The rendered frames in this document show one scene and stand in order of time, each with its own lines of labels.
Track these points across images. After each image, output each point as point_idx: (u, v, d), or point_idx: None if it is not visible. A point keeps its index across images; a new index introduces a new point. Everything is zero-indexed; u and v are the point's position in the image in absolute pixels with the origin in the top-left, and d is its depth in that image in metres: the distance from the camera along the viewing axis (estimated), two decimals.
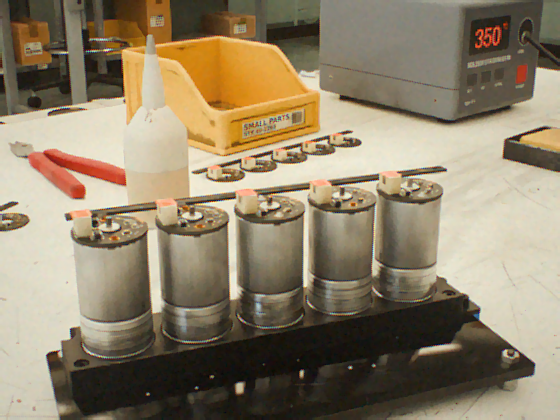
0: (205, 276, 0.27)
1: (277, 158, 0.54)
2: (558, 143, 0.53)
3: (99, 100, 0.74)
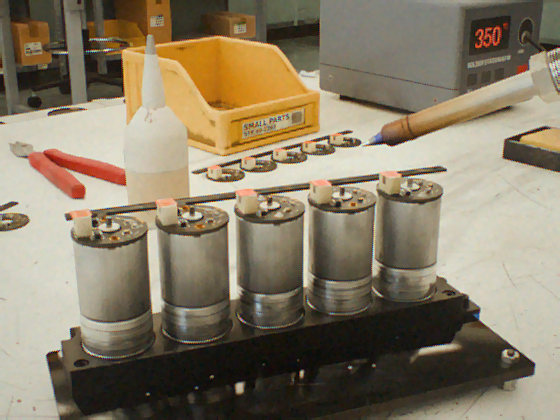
0: (205, 276, 0.27)
1: (277, 158, 0.54)
2: (558, 143, 0.53)
3: (99, 100, 0.74)
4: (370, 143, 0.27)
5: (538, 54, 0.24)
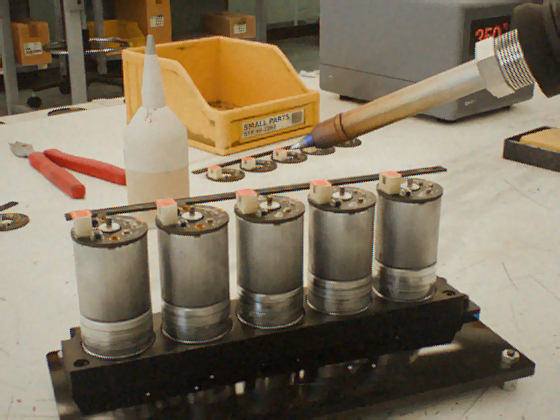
0: (205, 276, 0.27)
1: (277, 158, 0.54)
2: (558, 143, 0.53)
3: (99, 100, 0.74)
4: (300, 146, 0.24)
5: (485, 39, 0.21)
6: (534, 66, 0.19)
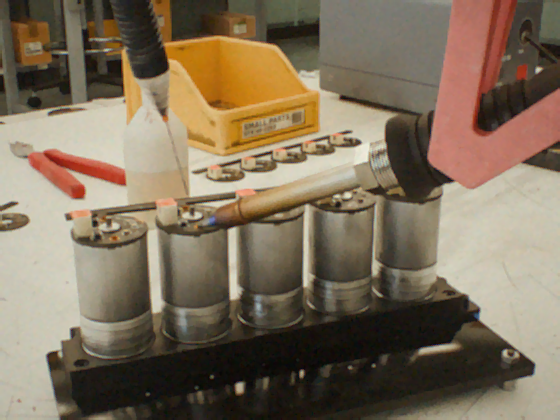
0: (205, 276, 0.27)
1: (277, 158, 0.54)
2: None
3: (99, 100, 0.74)
4: (205, 225, 0.26)
5: (363, 144, 0.23)
6: (399, 176, 0.22)
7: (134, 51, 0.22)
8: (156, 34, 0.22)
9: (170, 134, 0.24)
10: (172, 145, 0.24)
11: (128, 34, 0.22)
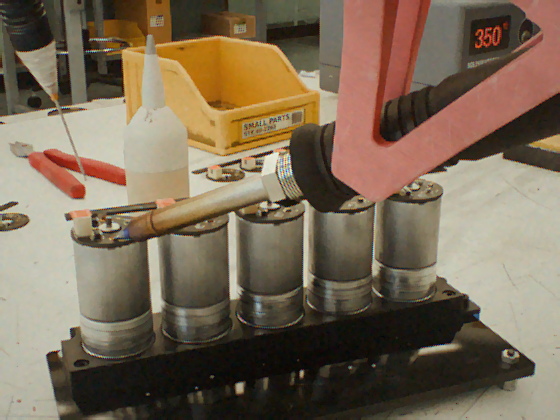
0: (205, 276, 0.27)
1: None
2: (558, 143, 0.53)
3: (99, 100, 0.74)
4: (120, 237, 0.25)
5: (272, 154, 0.22)
6: (303, 188, 0.21)
7: (11, 21, 0.20)
8: (35, 2, 0.20)
9: (61, 114, 0.22)
10: (64, 126, 0.23)
11: (3, 2, 0.20)
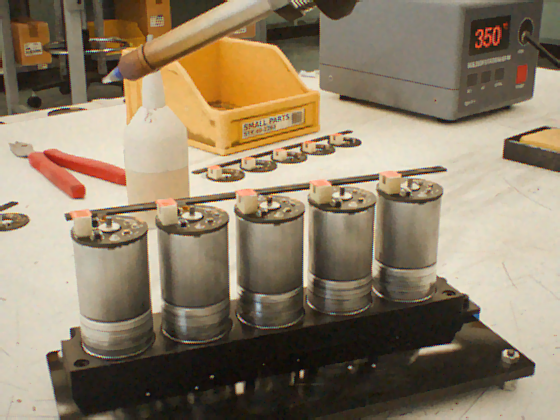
0: (205, 276, 0.27)
1: (277, 158, 0.54)
2: (558, 143, 0.53)
3: (99, 100, 0.74)
4: (110, 78, 0.23)
5: None
6: None
7: None
8: None
9: None
10: None
11: None
